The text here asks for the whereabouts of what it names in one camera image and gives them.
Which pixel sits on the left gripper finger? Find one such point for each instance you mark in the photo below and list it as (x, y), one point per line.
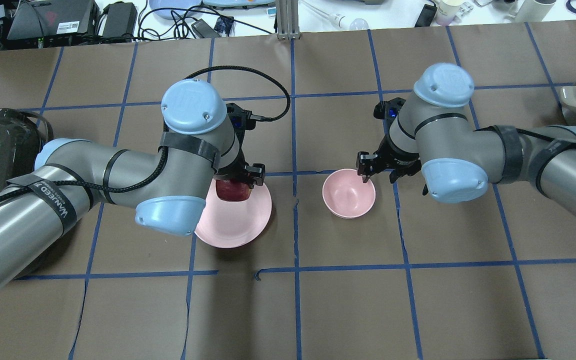
(255, 174)

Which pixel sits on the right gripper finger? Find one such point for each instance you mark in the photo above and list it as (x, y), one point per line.
(365, 164)

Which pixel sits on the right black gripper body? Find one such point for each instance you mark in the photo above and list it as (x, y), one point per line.
(387, 161)

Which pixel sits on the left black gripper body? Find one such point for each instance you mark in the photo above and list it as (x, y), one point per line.
(253, 173)

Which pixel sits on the red apple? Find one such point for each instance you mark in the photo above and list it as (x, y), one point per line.
(232, 190)

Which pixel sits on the pink bowl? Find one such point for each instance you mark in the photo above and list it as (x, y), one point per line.
(346, 195)

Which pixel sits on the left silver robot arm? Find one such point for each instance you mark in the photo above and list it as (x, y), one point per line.
(168, 190)

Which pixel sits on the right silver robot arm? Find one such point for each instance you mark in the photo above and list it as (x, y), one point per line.
(429, 133)

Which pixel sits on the pink plate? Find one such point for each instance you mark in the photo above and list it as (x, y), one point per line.
(228, 225)

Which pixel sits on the blue plate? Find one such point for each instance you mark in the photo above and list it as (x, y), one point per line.
(165, 8)

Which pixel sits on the black power brick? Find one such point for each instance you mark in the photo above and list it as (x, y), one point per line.
(120, 20)

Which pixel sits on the white paper cup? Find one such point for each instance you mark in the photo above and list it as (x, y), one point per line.
(446, 11)

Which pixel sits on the black computer box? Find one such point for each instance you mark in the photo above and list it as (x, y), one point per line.
(50, 19)

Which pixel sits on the dark grey rice cooker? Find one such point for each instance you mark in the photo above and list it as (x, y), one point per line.
(23, 134)

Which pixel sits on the aluminium frame post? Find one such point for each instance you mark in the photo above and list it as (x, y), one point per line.
(286, 17)

